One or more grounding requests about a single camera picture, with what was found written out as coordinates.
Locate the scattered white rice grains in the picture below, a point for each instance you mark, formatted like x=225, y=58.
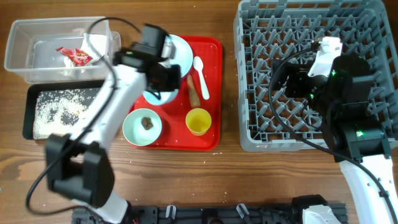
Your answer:
x=59, y=110

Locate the white plastic spoon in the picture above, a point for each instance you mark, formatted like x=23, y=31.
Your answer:
x=199, y=66

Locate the white paper napkin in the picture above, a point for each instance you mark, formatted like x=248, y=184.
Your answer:
x=94, y=45

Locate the grey dishwasher rack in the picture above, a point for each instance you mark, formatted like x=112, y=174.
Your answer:
x=267, y=30

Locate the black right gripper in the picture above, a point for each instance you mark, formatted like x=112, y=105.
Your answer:
x=298, y=74

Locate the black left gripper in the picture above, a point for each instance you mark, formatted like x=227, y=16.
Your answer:
x=163, y=76

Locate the large light blue plate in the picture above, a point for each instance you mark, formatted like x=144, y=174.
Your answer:
x=183, y=54

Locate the red plastic serving tray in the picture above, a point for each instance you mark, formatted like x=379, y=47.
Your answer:
x=175, y=134

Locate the yellow plastic cup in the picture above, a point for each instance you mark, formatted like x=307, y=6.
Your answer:
x=198, y=121

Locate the light blue small bowl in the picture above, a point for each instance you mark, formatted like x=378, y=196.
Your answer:
x=161, y=98

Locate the red foil snack wrapper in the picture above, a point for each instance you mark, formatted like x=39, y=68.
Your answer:
x=76, y=55

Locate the black food waste tray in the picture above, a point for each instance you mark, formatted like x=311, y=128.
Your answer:
x=34, y=91

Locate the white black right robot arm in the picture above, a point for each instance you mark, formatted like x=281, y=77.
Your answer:
x=356, y=139

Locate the dark brown food scrap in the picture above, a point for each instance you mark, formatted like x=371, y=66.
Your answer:
x=146, y=123

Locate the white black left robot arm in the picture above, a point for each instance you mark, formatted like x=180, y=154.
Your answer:
x=78, y=167

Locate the mint green bowl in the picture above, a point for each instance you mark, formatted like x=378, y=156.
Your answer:
x=133, y=131

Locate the clear plastic waste bin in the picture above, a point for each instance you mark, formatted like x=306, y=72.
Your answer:
x=30, y=51

